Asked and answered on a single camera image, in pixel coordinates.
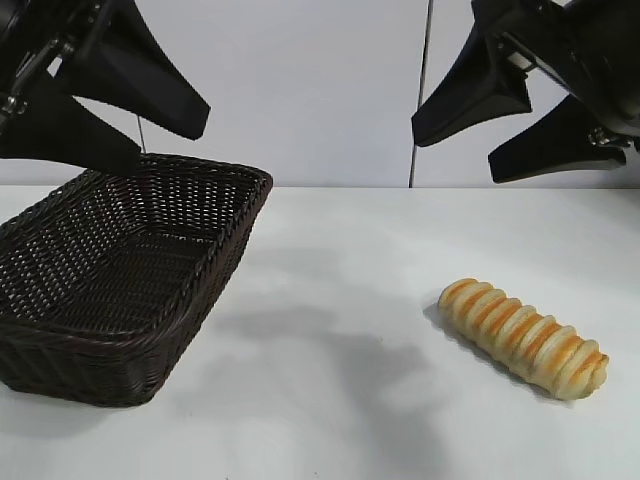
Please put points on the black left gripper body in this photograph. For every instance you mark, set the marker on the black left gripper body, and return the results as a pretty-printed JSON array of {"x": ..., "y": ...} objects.
[{"x": 35, "y": 35}]

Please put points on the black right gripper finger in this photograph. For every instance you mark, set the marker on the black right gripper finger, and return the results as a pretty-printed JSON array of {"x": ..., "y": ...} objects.
[
  {"x": 555, "y": 145},
  {"x": 475, "y": 95}
]

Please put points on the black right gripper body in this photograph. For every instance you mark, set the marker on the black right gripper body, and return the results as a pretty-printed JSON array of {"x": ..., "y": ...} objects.
[{"x": 590, "y": 50}]

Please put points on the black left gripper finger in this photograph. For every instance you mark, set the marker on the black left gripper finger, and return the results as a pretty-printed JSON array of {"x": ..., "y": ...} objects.
[
  {"x": 140, "y": 80},
  {"x": 65, "y": 130}
]

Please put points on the long striped bread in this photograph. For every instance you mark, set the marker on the long striped bread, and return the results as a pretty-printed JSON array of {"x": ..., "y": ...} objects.
[{"x": 520, "y": 335}]

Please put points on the dark brown wicker basket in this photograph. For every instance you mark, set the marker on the dark brown wicker basket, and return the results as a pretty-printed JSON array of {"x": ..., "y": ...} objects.
[{"x": 125, "y": 250}]

